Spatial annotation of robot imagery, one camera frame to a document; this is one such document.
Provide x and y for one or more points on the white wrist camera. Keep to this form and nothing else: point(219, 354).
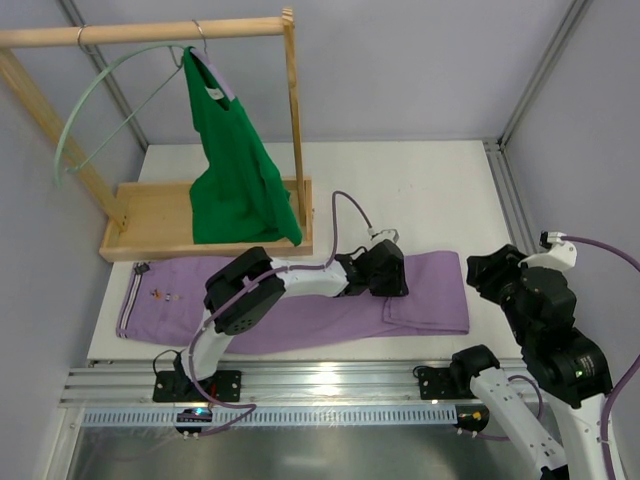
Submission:
point(557, 253)
point(378, 236)

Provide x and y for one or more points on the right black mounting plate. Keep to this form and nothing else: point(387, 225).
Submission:
point(436, 384)

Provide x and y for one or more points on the mint green clothes hanger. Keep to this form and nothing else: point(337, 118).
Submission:
point(93, 123)

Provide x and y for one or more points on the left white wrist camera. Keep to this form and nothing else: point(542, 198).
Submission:
point(378, 236)

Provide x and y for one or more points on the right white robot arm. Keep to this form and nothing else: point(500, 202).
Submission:
point(533, 293)

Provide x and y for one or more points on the aluminium frame post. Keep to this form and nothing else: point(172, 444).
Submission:
point(74, 18)
point(515, 211)

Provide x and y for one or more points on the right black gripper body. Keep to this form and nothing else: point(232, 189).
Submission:
point(484, 270)

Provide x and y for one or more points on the purple trousers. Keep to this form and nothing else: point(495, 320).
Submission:
point(164, 305)

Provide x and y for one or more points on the aluminium frame post left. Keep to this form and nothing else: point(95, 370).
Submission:
point(74, 18)

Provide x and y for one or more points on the slotted cable duct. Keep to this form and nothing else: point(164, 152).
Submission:
point(271, 416)

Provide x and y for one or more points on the purple clothes hanger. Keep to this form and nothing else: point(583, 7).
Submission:
point(202, 55)

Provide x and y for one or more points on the green t-shirt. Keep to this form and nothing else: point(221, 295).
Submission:
point(240, 197)

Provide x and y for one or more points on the black mounting plate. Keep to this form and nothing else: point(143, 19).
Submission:
point(436, 384)
point(173, 387)

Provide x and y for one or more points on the aluminium frame post right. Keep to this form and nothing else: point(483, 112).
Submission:
point(515, 211)

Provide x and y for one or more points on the wooden clothes rack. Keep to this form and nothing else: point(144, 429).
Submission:
point(152, 221)

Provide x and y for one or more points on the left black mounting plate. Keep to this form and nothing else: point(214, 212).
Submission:
point(173, 387)

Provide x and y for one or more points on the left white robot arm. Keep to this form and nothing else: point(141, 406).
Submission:
point(243, 292)

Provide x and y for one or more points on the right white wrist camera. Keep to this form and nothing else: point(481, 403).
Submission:
point(557, 253)

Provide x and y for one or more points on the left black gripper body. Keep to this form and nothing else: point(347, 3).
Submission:
point(392, 275)

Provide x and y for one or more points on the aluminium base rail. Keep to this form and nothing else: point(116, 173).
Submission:
point(264, 383)

